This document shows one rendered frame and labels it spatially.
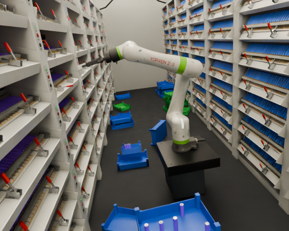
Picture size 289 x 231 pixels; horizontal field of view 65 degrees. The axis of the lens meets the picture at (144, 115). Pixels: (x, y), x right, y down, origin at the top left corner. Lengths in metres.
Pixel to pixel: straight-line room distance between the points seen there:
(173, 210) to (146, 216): 0.13
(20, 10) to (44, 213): 0.84
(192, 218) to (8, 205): 0.72
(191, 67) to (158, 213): 0.90
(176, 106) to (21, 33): 1.10
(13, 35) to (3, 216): 0.73
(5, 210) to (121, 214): 1.07
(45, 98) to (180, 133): 0.91
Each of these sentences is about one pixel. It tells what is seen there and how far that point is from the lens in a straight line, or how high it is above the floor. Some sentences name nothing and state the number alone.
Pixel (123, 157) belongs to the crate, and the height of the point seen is 0.03.
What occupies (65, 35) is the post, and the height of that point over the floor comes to 1.25.
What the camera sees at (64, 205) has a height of 0.38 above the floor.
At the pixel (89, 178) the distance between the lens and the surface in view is 1.89.
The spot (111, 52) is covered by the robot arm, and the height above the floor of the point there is 1.10.
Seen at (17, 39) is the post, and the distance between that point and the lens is 1.17.
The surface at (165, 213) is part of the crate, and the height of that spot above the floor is 0.41.
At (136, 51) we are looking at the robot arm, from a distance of 1.42.
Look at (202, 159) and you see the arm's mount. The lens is 1.59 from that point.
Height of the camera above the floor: 1.18
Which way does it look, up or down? 19 degrees down
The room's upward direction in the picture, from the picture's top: 7 degrees counter-clockwise
